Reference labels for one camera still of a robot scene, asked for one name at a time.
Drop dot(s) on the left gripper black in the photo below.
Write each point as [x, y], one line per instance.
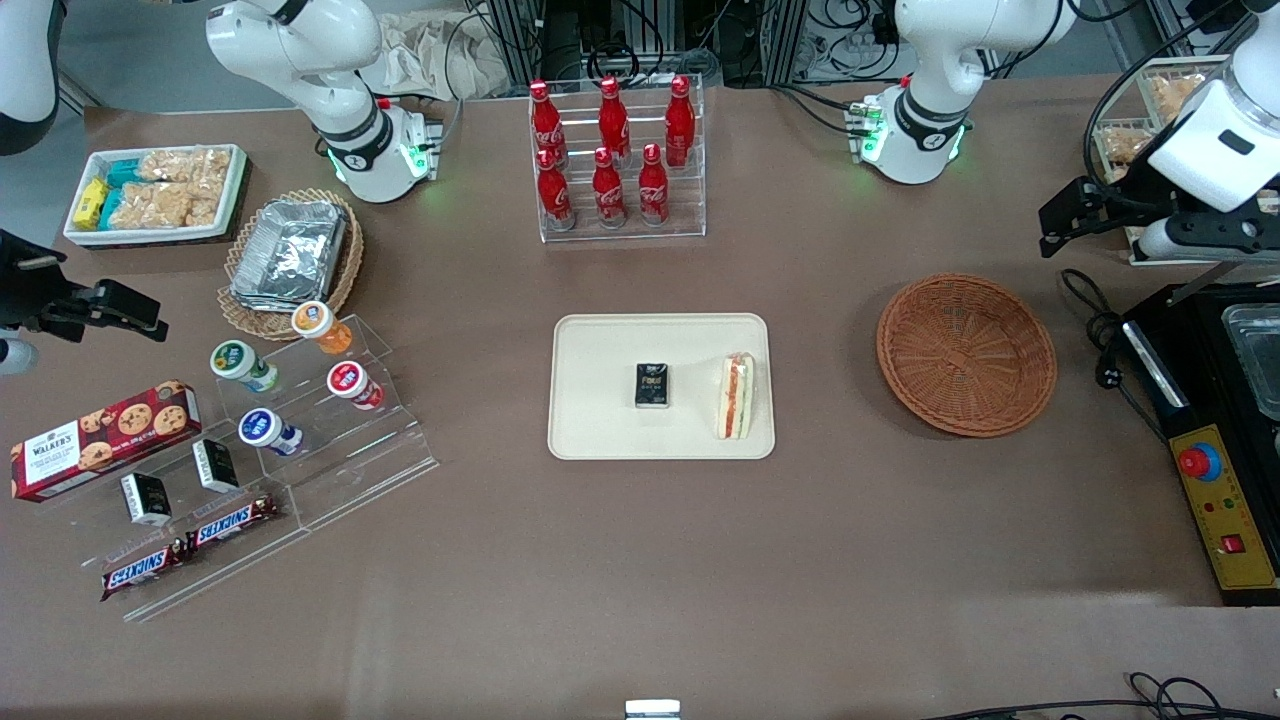
[1128, 200]

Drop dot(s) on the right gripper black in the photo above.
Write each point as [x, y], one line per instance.
[22, 296]

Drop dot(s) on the triangle sandwich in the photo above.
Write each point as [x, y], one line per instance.
[736, 398]

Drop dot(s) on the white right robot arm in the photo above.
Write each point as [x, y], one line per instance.
[340, 130]

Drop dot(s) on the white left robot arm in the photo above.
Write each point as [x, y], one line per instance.
[930, 120]

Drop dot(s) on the brown wicker basket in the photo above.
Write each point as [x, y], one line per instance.
[965, 355]

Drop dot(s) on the white rectangular snack tray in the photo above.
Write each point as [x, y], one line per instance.
[235, 185]

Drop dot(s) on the light wicker basket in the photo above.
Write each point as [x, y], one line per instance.
[345, 270]

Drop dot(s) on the beige plastic tray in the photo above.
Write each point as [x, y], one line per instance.
[610, 430]

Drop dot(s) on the clear bag fried snack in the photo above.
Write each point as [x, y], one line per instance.
[1120, 146]
[1172, 95]

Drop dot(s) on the teal snack packet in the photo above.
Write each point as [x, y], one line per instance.
[111, 208]
[122, 173]

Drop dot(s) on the yellow snack packet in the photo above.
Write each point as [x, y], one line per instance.
[90, 203]

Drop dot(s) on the red Walkers cookie box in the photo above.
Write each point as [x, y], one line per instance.
[100, 440]

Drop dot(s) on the clear bag rice crisps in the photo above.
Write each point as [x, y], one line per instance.
[208, 205]
[185, 165]
[158, 206]

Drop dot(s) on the green lid gum jar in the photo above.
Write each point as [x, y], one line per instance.
[236, 360]

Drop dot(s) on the grey metal bar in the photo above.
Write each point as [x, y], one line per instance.
[1215, 275]

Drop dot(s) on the black countertop appliance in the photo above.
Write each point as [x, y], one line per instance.
[1190, 350]

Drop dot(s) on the small black white-label box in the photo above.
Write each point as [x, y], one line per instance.
[147, 499]
[215, 465]

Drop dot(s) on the blue lid gum jar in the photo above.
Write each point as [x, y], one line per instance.
[262, 428]

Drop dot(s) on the aluminium foil container stack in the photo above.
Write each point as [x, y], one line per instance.
[290, 250]

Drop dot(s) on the orange lid gum jar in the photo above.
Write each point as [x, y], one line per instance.
[316, 322]

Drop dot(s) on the clear glass container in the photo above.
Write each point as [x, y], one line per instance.
[1255, 360]

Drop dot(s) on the Snickers chocolate bar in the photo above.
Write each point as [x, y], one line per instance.
[143, 570]
[232, 521]

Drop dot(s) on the red lid gum jar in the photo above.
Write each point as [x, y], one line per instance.
[350, 382]

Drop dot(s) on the clear acrylic stepped shelf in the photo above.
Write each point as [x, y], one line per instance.
[340, 460]

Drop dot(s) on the yellow emergency stop control box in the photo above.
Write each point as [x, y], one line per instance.
[1230, 510]

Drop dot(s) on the clear acrylic bottle rack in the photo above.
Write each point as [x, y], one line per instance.
[690, 200]

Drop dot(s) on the red Coca-Cola bottle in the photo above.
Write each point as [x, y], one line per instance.
[544, 115]
[653, 190]
[607, 192]
[680, 118]
[612, 115]
[553, 195]

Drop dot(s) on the beige cloth bag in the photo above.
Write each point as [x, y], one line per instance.
[430, 55]

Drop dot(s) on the small black gold-print box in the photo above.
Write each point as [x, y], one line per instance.
[653, 387]

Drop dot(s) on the black equipment rack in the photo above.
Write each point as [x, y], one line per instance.
[640, 35]

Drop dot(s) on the small white device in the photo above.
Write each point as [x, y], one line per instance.
[652, 710]

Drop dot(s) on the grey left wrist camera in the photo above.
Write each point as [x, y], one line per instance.
[1215, 238]

